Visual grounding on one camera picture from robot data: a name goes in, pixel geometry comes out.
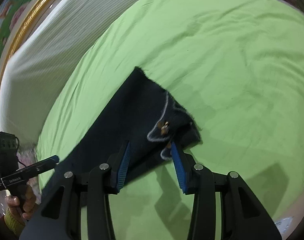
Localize white striped bed sheet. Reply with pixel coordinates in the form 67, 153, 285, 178
0, 0, 174, 152

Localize colourful cartoon floor mat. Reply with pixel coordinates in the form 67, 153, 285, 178
0, 0, 56, 80

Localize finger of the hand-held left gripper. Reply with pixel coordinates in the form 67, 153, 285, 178
29, 154, 60, 173

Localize person's left forearm yellow sleeve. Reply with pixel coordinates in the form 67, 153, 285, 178
4, 207, 26, 237

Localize person's left hand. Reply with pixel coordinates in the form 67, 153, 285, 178
5, 184, 40, 222

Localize gold trimmed bed frame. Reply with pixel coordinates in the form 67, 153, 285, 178
0, 0, 70, 130

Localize dark navy pants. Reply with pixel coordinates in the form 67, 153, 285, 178
40, 66, 203, 240

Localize floral patterned cloth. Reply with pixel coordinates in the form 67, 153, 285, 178
16, 142, 43, 198

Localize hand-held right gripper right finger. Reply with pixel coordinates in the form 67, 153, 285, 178
170, 141, 283, 240

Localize black cable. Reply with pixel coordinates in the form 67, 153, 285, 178
14, 135, 28, 167

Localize light green blanket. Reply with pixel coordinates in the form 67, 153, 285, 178
37, 0, 304, 240

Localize white plastic packet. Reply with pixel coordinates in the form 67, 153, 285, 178
273, 216, 297, 234

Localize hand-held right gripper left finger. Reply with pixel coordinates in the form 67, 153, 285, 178
19, 140, 131, 240

